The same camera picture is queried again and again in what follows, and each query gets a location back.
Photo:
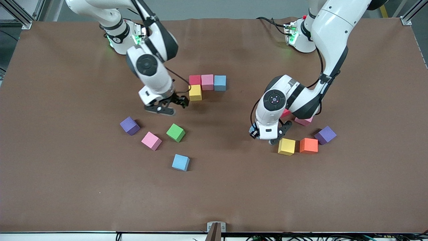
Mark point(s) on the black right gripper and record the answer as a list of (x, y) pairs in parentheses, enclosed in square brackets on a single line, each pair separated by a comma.
[(176, 99)]

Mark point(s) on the light blue foam cube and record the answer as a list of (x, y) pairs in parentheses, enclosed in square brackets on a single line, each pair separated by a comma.
[(220, 82), (251, 128), (181, 162)]

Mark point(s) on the yellow foam cube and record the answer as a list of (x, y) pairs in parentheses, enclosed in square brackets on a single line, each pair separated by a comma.
[(195, 92), (287, 146)]

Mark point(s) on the red foam cube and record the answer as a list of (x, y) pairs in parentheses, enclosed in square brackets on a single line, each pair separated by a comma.
[(285, 112), (195, 80)]

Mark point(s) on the pink foam cube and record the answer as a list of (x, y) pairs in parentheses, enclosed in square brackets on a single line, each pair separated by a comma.
[(151, 141), (303, 121), (207, 82)]

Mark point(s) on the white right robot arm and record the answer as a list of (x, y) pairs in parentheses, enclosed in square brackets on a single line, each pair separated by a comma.
[(153, 80)]

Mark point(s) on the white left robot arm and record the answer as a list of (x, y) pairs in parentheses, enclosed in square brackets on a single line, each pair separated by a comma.
[(334, 26)]

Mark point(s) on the green foam cube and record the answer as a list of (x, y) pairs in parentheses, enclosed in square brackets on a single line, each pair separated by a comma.
[(175, 132)]

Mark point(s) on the orange foam cube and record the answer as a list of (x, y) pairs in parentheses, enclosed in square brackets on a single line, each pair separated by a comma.
[(308, 145)]

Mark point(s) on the purple foam cube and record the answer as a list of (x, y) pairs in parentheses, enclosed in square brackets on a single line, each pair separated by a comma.
[(325, 135), (129, 126)]

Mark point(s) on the base connector box green light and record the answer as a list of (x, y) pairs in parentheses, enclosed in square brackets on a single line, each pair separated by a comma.
[(137, 35), (291, 33)]

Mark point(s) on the brown table mat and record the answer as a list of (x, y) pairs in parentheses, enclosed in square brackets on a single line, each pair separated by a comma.
[(67, 194)]

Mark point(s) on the metal mount bracket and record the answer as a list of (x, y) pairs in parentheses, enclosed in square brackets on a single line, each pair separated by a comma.
[(210, 226)]

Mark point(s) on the aluminium frame post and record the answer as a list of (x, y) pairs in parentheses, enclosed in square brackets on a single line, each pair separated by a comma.
[(16, 11), (413, 11)]

